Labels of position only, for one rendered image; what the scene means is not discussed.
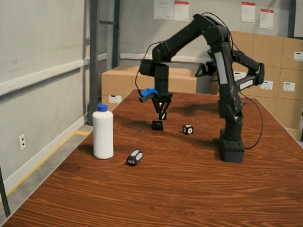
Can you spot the white bottle with blue cap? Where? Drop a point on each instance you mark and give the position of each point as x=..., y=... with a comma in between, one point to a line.
x=103, y=132

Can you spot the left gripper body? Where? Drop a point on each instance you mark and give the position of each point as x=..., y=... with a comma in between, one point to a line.
x=160, y=89

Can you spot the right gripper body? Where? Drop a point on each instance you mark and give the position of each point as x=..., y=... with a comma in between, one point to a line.
x=211, y=68

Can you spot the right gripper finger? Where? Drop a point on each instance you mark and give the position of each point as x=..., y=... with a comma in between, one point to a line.
x=203, y=70
x=212, y=77

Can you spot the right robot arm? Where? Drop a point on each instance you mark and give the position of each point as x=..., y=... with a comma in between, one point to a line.
x=252, y=78

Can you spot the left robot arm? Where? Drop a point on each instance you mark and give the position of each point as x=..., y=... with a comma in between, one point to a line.
x=218, y=38

